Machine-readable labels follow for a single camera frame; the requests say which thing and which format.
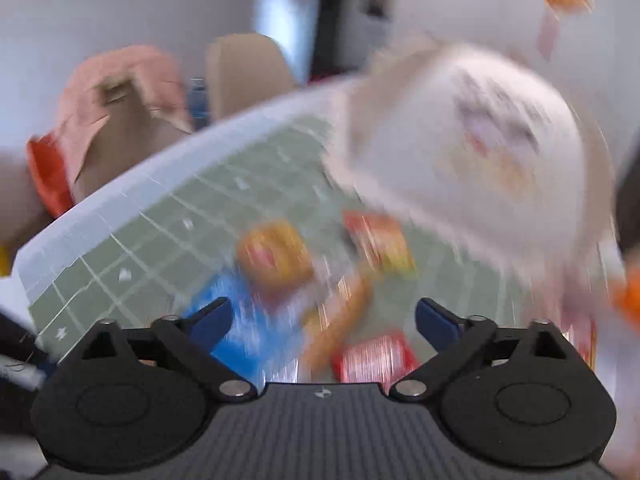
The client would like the orange cloth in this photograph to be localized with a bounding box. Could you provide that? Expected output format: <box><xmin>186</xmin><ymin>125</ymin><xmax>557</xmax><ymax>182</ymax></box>
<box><xmin>27</xmin><ymin>132</ymin><xmax>76</xmax><ymax>218</ymax></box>

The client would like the red yellow snack packet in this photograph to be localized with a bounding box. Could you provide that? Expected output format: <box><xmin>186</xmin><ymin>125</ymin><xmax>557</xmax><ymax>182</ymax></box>
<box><xmin>342</xmin><ymin>210</ymin><xmax>416</xmax><ymax>276</ymax></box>

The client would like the orange plastic object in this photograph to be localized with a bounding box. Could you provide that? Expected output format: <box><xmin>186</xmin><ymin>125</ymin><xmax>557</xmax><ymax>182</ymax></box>
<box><xmin>610</xmin><ymin>265</ymin><xmax>640</xmax><ymax>321</ymax></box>

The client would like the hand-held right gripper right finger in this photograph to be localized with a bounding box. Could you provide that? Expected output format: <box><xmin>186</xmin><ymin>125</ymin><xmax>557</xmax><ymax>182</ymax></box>
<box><xmin>389</xmin><ymin>297</ymin><xmax>573</xmax><ymax>403</ymax></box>

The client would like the wall poster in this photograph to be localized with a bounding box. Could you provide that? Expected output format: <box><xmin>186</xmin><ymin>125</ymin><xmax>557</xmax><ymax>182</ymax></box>
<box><xmin>360</xmin><ymin>0</ymin><xmax>393</xmax><ymax>21</ymax></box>

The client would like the brown chair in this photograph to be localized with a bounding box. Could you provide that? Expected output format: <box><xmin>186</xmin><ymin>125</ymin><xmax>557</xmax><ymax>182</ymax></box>
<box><xmin>75</xmin><ymin>80</ymin><xmax>186</xmax><ymax>201</ymax></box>

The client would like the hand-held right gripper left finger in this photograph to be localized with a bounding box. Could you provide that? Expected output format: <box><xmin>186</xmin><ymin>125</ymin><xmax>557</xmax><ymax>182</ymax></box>
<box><xmin>80</xmin><ymin>297</ymin><xmax>258</xmax><ymax>403</ymax></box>

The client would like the blue snack packet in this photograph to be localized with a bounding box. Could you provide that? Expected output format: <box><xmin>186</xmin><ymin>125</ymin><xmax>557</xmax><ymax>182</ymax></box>
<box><xmin>185</xmin><ymin>275</ymin><xmax>301</xmax><ymax>386</ymax></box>

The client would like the pink box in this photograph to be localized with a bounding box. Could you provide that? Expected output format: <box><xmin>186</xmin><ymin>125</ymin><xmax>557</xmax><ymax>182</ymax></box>
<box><xmin>555</xmin><ymin>245</ymin><xmax>621</xmax><ymax>376</ymax></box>

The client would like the white cloth with print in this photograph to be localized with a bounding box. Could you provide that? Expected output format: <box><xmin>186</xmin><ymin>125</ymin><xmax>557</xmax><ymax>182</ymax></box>
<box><xmin>320</xmin><ymin>35</ymin><xmax>616</xmax><ymax>311</ymax></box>

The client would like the round yellow snack packet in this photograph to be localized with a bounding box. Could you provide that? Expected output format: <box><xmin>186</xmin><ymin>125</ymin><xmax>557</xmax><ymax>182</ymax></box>
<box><xmin>235</xmin><ymin>220</ymin><xmax>316</xmax><ymax>291</ymax></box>

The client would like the long orange snack packet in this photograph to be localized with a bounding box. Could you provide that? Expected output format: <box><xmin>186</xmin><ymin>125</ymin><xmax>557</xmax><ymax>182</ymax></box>
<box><xmin>300</xmin><ymin>275</ymin><xmax>373</xmax><ymax>371</ymax></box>

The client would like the green grid table mat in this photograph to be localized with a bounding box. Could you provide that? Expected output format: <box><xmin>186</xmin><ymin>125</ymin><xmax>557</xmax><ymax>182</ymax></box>
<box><xmin>27</xmin><ymin>115</ymin><xmax>551</xmax><ymax>391</ymax></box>

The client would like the blue bottle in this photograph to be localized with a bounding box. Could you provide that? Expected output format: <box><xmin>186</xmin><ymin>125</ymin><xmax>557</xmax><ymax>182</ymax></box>
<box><xmin>189</xmin><ymin>77</ymin><xmax>210</xmax><ymax>131</ymax></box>

